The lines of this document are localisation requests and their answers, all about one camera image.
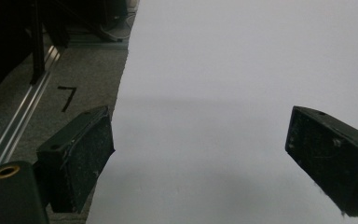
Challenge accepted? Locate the long aluminium floor rail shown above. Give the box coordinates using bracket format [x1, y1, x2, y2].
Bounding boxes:
[0, 45, 62, 176]

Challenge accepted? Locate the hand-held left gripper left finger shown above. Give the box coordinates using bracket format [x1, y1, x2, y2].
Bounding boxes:
[36, 105, 117, 215]

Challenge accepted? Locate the dark curtain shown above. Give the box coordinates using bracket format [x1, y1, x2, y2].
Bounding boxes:
[0, 0, 34, 101]

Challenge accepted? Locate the black tape mark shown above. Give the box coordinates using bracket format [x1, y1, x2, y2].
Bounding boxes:
[57, 86, 78, 113]

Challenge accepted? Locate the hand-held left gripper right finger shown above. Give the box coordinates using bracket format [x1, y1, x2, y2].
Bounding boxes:
[284, 105, 358, 218]

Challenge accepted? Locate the grey cable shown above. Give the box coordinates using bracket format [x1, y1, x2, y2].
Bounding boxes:
[98, 12, 137, 43]

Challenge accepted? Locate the black metal stand post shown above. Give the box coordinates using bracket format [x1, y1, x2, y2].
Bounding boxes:
[30, 0, 47, 86]

